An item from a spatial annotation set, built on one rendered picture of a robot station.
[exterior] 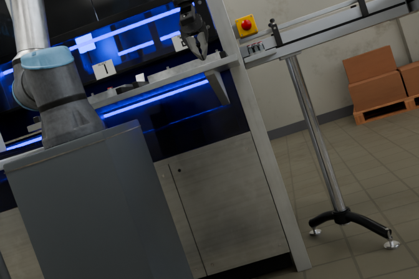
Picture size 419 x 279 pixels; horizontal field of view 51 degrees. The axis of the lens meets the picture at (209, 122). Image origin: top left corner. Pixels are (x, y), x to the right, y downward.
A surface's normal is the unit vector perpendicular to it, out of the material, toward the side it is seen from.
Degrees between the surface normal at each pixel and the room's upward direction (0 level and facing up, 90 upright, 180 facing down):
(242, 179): 90
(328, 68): 90
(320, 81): 90
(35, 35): 90
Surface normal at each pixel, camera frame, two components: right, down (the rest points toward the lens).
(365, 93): -0.30, 0.16
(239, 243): -0.09, 0.09
